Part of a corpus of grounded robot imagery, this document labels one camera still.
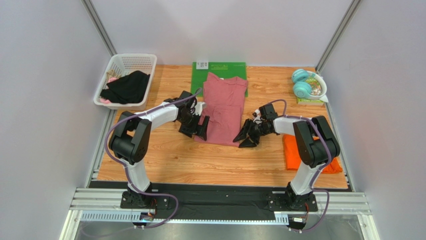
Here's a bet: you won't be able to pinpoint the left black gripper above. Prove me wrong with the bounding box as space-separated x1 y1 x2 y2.
178 111 210 141

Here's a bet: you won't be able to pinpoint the pink t shirt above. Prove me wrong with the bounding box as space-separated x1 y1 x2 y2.
194 72 248 147

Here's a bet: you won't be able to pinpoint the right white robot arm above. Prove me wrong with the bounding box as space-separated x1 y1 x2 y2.
234 102 341 208

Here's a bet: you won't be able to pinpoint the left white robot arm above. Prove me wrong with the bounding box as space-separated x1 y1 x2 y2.
103 88 210 198

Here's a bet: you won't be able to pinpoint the folded orange t shirt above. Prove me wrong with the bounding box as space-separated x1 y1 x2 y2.
282 134 343 174

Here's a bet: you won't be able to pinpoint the green cutting mat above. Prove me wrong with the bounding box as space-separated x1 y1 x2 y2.
190 61 247 93

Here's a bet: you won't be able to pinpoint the teal headphones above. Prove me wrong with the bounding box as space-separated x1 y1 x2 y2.
291 68 329 103

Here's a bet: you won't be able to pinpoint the black garment in basket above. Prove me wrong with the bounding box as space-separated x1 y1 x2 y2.
106 70 151 105

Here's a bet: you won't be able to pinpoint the green picture book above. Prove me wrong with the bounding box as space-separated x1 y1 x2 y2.
296 77 324 106

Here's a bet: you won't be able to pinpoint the pink item in basket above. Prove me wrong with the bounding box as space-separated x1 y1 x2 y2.
99 77 118 104

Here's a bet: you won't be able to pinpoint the white plastic basket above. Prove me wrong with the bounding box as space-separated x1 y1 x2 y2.
93 53 158 110

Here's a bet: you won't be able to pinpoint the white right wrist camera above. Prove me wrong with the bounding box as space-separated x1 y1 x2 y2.
252 109 263 124

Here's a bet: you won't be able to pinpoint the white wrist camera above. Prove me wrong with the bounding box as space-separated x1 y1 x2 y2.
252 109 263 124
193 101 206 116

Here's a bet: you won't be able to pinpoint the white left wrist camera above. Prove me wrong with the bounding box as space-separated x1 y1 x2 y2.
193 101 206 116

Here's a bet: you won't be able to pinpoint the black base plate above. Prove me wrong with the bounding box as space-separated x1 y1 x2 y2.
120 183 318 221

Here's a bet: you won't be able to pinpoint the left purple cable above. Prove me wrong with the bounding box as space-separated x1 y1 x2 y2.
104 87 204 231

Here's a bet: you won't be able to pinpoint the purple cable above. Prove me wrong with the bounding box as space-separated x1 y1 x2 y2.
104 87 204 231
266 99 333 233

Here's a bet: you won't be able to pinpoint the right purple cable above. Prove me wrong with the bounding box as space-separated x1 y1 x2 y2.
266 99 333 233

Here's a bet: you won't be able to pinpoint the aluminium frame rail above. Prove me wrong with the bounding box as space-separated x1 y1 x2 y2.
70 188 372 225

